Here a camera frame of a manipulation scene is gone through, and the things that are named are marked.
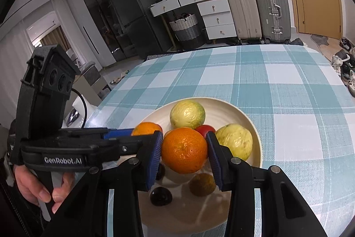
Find dark plum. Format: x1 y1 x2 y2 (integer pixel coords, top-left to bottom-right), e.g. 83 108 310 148
150 186 173 207
155 163 166 181

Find orange mandarin back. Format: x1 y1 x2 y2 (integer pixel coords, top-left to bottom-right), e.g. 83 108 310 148
131 122 162 136

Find orange mandarin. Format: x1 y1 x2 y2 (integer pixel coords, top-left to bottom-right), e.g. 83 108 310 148
161 127 208 174
131 122 162 136

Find yellow-green guava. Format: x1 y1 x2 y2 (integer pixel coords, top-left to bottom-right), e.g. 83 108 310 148
215 123 253 161
170 99 206 129

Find orange mandarin front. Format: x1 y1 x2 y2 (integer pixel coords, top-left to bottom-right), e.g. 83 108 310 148
161 127 208 174

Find brown longan front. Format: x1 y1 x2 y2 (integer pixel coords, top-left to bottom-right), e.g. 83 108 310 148
189 173 216 197

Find person's left hand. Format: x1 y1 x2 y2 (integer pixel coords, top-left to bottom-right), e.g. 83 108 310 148
13 165 75 213

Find teal checkered tablecloth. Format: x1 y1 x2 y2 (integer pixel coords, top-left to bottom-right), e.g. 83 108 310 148
87 44 354 236

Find woven laundry basket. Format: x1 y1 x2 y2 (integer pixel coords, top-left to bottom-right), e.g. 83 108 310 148
169 13 205 50

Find white drawer desk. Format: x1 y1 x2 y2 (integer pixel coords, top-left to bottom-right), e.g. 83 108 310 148
150 0 237 40

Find shoes on floor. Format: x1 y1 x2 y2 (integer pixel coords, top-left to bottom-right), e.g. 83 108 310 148
331 38 355 97

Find silver grey suitcase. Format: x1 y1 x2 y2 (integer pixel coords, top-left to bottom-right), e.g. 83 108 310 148
256 0 291 44

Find black refrigerator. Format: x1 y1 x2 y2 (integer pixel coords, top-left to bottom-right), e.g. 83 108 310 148
112 0 173 58

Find beige suitcase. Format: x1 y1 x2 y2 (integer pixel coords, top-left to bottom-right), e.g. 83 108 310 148
228 0 262 41

